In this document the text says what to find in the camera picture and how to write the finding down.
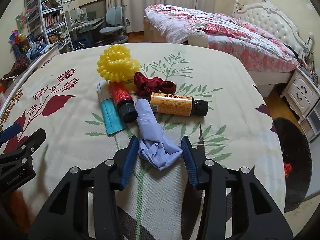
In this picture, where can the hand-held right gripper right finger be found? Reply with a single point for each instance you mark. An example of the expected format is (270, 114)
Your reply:
(190, 160)

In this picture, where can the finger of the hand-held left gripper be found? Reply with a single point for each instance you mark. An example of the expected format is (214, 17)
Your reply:
(10, 130)
(35, 137)

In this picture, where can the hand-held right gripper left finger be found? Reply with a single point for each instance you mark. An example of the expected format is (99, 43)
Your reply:
(130, 160)

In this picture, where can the lilac glove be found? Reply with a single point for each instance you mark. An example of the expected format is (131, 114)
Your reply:
(150, 130)

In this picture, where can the teal and white tube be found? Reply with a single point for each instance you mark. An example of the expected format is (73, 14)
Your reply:
(112, 120)

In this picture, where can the orange label brown bottle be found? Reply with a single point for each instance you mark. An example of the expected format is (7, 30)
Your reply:
(172, 103)

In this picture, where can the red label brown bottle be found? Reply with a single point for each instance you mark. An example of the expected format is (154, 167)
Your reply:
(120, 93)

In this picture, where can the dark red satin cloth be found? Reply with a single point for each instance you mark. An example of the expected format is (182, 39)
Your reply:
(150, 83)

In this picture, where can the yellow foam fruit net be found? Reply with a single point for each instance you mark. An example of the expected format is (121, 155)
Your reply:
(115, 65)

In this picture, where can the black bagged waste bin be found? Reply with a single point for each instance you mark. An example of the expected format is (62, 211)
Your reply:
(297, 155)

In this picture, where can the orange cloth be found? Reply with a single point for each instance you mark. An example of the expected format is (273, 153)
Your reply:
(18, 207)

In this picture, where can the dark red knitted cloth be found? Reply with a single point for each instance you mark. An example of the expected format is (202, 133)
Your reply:
(18, 65)

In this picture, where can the blue plastic basket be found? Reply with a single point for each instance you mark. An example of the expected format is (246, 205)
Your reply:
(20, 51)

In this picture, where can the leaf print tablecloth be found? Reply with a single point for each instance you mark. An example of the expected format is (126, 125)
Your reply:
(212, 80)

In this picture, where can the blue plastic stool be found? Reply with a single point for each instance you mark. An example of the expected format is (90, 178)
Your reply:
(82, 41)

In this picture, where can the white bookshelf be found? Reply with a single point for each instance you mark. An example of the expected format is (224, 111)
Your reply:
(50, 17)

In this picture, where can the grey study desk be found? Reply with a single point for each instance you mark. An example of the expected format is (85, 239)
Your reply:
(87, 23)

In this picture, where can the clear plastic drawer unit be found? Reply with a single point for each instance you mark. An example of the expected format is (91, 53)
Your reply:
(312, 125)

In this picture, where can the white carved nightstand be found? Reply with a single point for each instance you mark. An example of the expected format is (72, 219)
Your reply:
(300, 90)

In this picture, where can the pink floral blanket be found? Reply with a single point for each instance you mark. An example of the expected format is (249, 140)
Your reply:
(212, 25)

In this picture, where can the grey-blue desk chair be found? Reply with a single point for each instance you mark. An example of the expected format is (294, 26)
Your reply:
(115, 15)

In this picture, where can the pile of small toiletries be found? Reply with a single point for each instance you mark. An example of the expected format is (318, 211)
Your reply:
(311, 67)

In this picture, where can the white tufted bed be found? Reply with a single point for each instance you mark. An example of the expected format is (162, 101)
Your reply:
(272, 22)

